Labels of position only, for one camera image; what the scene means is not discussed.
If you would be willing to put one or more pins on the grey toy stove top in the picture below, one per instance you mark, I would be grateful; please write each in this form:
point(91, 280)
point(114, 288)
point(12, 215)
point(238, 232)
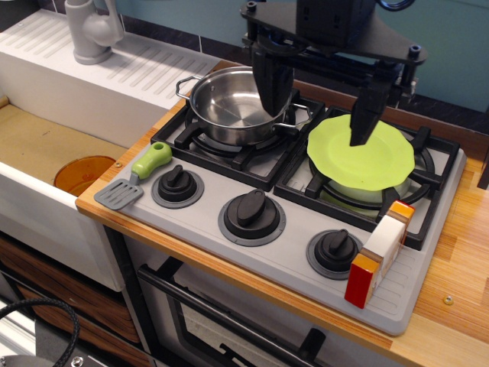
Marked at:
point(351, 228)

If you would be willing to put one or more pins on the wooden drawer fronts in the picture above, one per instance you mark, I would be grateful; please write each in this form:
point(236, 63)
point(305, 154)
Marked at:
point(106, 326)

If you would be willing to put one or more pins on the red orange cracker box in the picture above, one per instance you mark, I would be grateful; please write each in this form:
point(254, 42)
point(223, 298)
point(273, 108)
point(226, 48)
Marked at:
point(378, 253)

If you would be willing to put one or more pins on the black stove knob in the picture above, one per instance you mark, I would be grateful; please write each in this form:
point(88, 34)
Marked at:
point(252, 219)
point(331, 253)
point(177, 189)

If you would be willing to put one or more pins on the left black stove knob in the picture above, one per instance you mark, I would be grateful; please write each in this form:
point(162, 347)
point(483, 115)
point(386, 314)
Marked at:
point(177, 189)

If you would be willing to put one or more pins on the grey toy faucet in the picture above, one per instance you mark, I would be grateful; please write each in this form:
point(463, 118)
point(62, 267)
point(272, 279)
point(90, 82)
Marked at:
point(93, 34)

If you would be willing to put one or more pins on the left black burner grate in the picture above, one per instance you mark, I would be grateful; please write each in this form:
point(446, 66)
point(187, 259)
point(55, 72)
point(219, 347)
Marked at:
point(259, 165)

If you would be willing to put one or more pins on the right black stove knob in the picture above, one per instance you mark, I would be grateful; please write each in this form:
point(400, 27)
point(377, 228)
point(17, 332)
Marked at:
point(331, 253)

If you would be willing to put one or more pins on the black oven door handle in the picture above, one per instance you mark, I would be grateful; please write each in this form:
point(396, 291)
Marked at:
point(304, 356)

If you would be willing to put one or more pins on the green handled grey spatula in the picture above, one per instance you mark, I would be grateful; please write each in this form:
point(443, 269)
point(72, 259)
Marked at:
point(121, 192)

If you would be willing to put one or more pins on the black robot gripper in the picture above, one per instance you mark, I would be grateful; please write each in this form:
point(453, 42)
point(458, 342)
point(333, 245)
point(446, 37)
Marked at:
point(338, 40)

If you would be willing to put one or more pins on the right black burner grate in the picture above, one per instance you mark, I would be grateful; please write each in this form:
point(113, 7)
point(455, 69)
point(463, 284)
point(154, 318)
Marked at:
point(429, 188)

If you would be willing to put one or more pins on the stainless steel pot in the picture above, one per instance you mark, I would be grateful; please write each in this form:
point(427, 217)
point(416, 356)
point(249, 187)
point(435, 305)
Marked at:
point(228, 109)

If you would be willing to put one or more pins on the black burner grate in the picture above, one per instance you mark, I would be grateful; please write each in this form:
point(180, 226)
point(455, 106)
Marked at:
point(259, 165)
point(429, 188)

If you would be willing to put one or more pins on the middle black stove knob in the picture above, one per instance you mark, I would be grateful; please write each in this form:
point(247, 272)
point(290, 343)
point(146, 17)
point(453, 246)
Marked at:
point(252, 219)

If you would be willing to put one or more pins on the orange plastic bowl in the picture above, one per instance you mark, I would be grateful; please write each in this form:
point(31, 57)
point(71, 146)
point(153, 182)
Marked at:
point(78, 175)

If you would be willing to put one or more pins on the light green plate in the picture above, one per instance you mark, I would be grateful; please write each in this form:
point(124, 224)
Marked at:
point(386, 160)

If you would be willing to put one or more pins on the white toy sink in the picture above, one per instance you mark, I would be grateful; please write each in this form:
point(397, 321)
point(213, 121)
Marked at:
point(55, 110)

